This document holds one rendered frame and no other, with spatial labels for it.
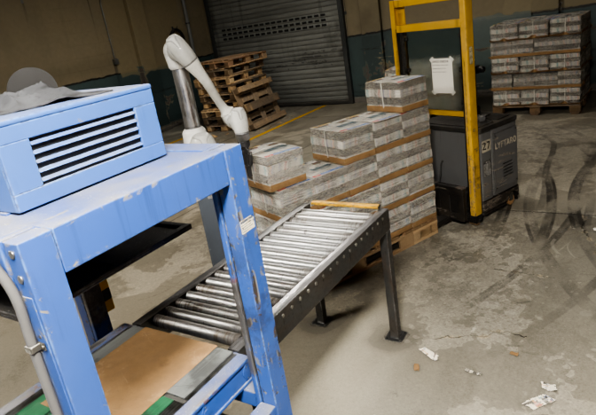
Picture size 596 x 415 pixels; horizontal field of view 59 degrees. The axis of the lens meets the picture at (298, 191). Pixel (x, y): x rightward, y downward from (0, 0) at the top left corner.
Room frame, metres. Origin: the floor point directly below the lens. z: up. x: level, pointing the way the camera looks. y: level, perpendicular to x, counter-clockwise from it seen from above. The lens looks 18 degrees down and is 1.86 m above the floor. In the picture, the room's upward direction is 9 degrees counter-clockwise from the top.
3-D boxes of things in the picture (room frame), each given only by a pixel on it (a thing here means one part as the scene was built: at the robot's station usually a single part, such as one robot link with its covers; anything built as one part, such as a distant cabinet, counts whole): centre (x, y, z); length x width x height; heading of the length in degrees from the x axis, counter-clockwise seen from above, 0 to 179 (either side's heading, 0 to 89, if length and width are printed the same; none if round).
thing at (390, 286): (2.68, -0.43, 0.34); 0.06 x 0.06 x 0.68; 55
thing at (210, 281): (2.08, 0.29, 0.77); 0.47 x 0.05 x 0.05; 55
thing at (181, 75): (3.40, 0.60, 1.46); 0.22 x 0.16 x 0.77; 20
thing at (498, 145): (4.52, -1.54, 0.40); 0.69 x 0.55 x 0.80; 33
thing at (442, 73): (4.32, -1.24, 1.28); 0.57 x 0.01 x 0.65; 33
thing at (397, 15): (4.59, -1.05, 0.97); 0.09 x 0.09 x 1.75; 33
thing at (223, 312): (1.92, 0.40, 0.77); 0.47 x 0.05 x 0.05; 55
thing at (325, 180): (3.68, -0.26, 0.42); 1.17 x 0.39 x 0.83; 123
